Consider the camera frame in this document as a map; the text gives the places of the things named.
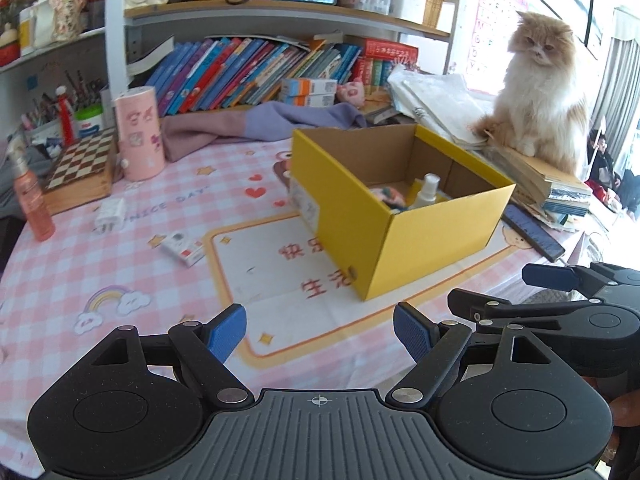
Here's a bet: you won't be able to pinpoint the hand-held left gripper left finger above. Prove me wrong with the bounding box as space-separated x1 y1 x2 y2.
91 303 253 407

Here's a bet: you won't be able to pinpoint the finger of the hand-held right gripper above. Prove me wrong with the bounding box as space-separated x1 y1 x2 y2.
447 287 593 335
521 262 608 292

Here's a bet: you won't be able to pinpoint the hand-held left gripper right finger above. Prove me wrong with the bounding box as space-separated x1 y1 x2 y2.
385 301 553 404

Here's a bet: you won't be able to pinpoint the white spray bottle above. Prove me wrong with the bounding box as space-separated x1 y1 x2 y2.
407 173 442 209

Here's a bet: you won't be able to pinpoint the yellow cardboard box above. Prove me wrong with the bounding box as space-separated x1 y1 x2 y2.
291 123 517 302

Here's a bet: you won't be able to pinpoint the pink cylindrical container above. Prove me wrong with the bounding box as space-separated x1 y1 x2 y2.
114 86 167 182

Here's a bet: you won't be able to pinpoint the small white red packet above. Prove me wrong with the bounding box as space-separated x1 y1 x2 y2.
160 231 206 267

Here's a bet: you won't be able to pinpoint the stack of worn books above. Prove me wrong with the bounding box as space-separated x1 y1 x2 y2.
482 142 593 231

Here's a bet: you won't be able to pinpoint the pink checkered tablecloth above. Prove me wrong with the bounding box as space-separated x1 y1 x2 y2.
0 135 601 478

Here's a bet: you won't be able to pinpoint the pink teal soft item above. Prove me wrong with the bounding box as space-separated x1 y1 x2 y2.
370 186 408 213

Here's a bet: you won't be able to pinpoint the white charger plug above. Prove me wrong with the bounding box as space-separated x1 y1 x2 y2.
95 197 127 234

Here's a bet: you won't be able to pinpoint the fluffy cream cat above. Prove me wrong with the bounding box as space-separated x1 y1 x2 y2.
470 10 591 176

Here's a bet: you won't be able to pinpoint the stack of white papers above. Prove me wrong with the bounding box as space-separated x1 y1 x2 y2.
387 66 498 150

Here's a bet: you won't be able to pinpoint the grey curtain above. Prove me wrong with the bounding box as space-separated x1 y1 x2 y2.
592 7 640 181

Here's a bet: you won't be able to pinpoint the purple cloth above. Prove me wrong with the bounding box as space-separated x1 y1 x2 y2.
161 101 368 162

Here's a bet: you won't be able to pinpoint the wooden chessboard box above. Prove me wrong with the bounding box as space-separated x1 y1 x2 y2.
42 127 118 215

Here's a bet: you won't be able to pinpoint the orange spray bottle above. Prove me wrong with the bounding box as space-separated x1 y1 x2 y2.
7 139 56 242

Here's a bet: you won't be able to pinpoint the orange white small box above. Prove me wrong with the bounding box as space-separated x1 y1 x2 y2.
278 93 336 107
281 78 338 96

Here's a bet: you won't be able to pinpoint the pink pig plush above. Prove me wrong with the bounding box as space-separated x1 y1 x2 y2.
336 81 366 107

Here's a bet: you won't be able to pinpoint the green lidded jar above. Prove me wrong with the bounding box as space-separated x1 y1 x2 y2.
75 105 104 138

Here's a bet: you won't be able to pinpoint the row of colourful books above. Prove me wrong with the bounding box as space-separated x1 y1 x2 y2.
145 37 363 116

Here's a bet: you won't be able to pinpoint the red thick book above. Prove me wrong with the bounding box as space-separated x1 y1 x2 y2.
362 38 420 61

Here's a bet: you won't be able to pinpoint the pens in holder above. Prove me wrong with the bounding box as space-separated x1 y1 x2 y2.
22 71 108 131

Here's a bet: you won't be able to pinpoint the white bookshelf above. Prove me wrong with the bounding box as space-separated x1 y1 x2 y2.
105 0 463 111

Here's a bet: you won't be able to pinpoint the floral fabric bag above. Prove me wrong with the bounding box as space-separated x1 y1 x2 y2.
37 0 88 43

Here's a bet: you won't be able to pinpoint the wall poster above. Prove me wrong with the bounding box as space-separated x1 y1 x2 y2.
467 0 538 93

